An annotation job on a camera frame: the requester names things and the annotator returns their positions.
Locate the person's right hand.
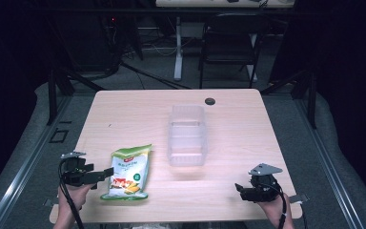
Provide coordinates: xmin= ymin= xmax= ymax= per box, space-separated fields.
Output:
xmin=255 ymin=192 xmax=292 ymax=225

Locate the black floor cable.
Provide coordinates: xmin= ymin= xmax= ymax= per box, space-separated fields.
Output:
xmin=119 ymin=60 xmax=193 ymax=91

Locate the aluminium floor rail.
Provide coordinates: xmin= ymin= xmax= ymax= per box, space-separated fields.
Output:
xmin=0 ymin=94 xmax=74 ymax=229
xmin=294 ymin=94 xmax=366 ymax=229

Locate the black chair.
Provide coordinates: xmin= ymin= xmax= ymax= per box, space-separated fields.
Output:
xmin=198 ymin=12 xmax=266 ymax=91

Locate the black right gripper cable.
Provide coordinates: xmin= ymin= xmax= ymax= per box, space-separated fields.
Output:
xmin=260 ymin=182 xmax=289 ymax=229

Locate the clear plastic container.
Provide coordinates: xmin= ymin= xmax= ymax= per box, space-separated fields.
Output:
xmin=167 ymin=104 xmax=209 ymax=168

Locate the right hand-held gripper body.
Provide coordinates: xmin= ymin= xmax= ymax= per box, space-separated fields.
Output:
xmin=240 ymin=162 xmax=284 ymax=203

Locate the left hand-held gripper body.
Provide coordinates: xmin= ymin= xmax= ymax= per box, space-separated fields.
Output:
xmin=59 ymin=151 xmax=95 ymax=189

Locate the person's left hand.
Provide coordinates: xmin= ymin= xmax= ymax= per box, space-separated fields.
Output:
xmin=57 ymin=183 xmax=93 ymax=212

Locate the green and white snack bag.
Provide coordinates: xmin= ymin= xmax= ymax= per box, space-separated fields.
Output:
xmin=100 ymin=143 xmax=153 ymax=201

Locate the white desk leg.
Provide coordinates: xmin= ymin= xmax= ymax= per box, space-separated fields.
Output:
xmin=173 ymin=15 xmax=185 ymax=82

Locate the black metal stand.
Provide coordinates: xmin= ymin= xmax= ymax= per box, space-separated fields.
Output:
xmin=45 ymin=67 xmax=107 ymax=126
xmin=259 ymin=69 xmax=318 ymax=131

